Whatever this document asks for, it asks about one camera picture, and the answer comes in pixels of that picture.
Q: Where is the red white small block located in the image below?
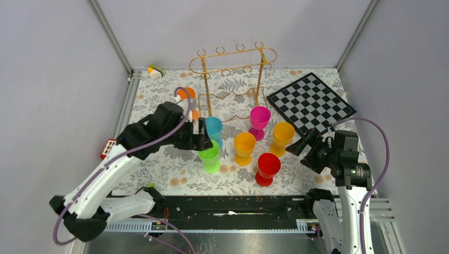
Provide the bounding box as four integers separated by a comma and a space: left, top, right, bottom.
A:
100, 139, 116, 160

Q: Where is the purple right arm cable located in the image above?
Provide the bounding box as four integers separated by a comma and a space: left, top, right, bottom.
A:
329, 117, 391, 254

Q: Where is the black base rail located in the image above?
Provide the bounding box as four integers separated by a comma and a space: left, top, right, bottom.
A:
105, 194, 352, 232

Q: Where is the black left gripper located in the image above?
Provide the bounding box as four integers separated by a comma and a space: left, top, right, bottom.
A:
163, 117, 213, 151

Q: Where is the orange plastic wine glass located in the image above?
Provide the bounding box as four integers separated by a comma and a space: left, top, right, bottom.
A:
175, 87, 200, 121

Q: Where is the floral patterned table mat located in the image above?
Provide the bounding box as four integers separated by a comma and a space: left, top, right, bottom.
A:
112, 68, 346, 196

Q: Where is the black white checkerboard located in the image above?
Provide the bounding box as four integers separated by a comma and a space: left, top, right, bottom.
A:
267, 72, 356, 136

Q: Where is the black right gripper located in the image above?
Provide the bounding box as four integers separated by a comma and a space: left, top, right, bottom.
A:
285, 128, 339, 174

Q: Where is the red plastic wine glass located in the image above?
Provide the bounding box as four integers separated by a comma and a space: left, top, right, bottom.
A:
255, 153, 282, 187

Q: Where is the orange white green toy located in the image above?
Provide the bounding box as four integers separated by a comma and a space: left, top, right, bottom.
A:
148, 65, 165, 79

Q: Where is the magenta plastic wine glass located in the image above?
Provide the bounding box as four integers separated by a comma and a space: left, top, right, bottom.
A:
249, 106, 271, 141

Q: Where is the blue plastic wine glass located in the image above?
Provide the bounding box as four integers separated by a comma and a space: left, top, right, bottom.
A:
205, 116, 223, 149

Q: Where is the yellow plastic wine glass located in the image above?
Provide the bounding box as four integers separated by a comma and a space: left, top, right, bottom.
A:
234, 132, 256, 167
270, 122, 295, 157

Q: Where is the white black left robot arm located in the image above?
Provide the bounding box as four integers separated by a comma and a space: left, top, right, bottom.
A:
49, 101, 213, 245

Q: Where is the gold wire wine glass rack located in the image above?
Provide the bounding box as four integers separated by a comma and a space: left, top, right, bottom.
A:
188, 41, 277, 117

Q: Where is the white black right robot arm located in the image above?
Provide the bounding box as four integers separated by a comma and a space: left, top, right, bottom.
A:
286, 129, 374, 253

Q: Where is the yellow plastic wine glass right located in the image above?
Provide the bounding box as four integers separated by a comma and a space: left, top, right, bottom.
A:
270, 122, 295, 157

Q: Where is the green plastic wine glass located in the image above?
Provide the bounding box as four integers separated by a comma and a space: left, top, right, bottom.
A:
198, 140, 221, 174

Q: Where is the yellow plastic wine glass front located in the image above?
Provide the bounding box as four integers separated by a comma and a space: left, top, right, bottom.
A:
234, 132, 256, 167

